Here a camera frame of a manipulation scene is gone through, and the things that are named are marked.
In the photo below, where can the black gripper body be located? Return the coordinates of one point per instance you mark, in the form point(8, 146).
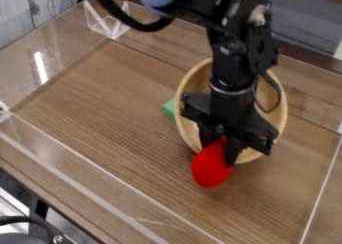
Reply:
point(234, 110)

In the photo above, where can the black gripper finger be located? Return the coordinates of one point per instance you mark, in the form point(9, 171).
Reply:
point(210, 133)
point(232, 149)

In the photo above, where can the red felt strawberry toy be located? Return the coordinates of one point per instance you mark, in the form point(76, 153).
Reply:
point(208, 168)

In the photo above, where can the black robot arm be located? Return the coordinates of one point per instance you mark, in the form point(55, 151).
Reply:
point(238, 28)

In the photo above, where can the wooden bowl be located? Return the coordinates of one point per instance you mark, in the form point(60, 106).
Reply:
point(271, 104)

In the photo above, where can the green foam block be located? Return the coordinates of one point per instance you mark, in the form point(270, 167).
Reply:
point(168, 109)

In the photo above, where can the clear acrylic corner bracket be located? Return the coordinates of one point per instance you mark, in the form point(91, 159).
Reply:
point(105, 26)

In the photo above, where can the black metal table bracket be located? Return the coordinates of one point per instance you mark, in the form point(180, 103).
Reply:
point(45, 230)

